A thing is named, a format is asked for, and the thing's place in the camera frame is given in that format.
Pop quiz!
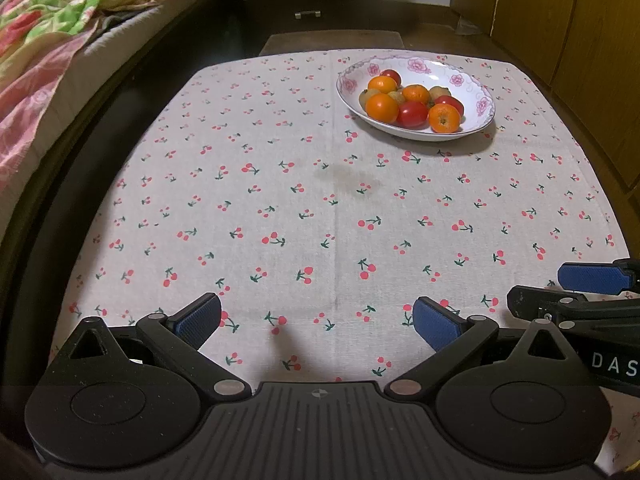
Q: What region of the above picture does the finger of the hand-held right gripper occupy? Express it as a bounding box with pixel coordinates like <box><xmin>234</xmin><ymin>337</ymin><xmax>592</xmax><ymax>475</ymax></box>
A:
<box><xmin>557</xmin><ymin>258</ymin><xmax>640</xmax><ymax>295</ymax></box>
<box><xmin>506</xmin><ymin>285</ymin><xmax>640</xmax><ymax>322</ymax></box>

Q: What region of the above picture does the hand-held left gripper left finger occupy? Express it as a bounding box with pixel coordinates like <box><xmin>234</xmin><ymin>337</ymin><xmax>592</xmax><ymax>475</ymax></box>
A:
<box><xmin>52</xmin><ymin>292</ymin><xmax>252</xmax><ymax>405</ymax></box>

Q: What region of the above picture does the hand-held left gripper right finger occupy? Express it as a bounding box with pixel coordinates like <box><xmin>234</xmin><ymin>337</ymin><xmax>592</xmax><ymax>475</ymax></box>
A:
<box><xmin>384</xmin><ymin>296</ymin><xmax>583</xmax><ymax>404</ymax></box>

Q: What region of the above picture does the white floral plate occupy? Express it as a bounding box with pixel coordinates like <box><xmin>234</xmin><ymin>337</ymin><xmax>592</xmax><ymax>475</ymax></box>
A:
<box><xmin>336</xmin><ymin>56</ymin><xmax>497</xmax><ymax>142</ymax></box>

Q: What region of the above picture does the cherry print tablecloth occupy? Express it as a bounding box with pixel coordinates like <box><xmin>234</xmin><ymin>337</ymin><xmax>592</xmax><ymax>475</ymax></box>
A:
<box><xmin>50</xmin><ymin>49</ymin><xmax>640</xmax><ymax>478</ymax></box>

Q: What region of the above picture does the wooden wardrobe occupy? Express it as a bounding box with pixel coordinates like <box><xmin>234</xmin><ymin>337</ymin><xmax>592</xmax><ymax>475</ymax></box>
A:
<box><xmin>450</xmin><ymin>0</ymin><xmax>640</xmax><ymax>191</ymax></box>

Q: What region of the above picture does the bed mattress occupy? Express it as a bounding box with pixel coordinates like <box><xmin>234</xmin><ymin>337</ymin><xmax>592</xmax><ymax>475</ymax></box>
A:
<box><xmin>0</xmin><ymin>0</ymin><xmax>221</xmax><ymax>241</ymax></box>

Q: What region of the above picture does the dark wooden stool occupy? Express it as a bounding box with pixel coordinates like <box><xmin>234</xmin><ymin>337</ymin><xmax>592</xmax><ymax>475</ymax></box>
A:
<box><xmin>259</xmin><ymin>31</ymin><xmax>405</xmax><ymax>57</ymax></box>

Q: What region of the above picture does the dark wooden nightstand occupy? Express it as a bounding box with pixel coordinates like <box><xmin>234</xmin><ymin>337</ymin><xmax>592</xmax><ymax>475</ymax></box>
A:
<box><xmin>235</xmin><ymin>0</ymin><xmax>386</xmax><ymax>56</ymax></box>

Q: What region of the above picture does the floral pink green blanket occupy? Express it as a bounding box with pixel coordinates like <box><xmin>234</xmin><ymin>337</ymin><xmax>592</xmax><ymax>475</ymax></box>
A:
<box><xmin>0</xmin><ymin>0</ymin><xmax>201</xmax><ymax>196</ymax></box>

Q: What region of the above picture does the dark nightstand drawer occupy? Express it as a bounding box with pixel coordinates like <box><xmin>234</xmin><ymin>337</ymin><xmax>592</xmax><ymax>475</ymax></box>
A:
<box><xmin>240</xmin><ymin>0</ymin><xmax>383</xmax><ymax>36</ymax></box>

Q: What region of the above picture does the dark wooden bed frame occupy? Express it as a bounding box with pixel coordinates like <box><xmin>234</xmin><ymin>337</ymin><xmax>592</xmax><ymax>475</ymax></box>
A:
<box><xmin>0</xmin><ymin>5</ymin><xmax>251</xmax><ymax>386</ymax></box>

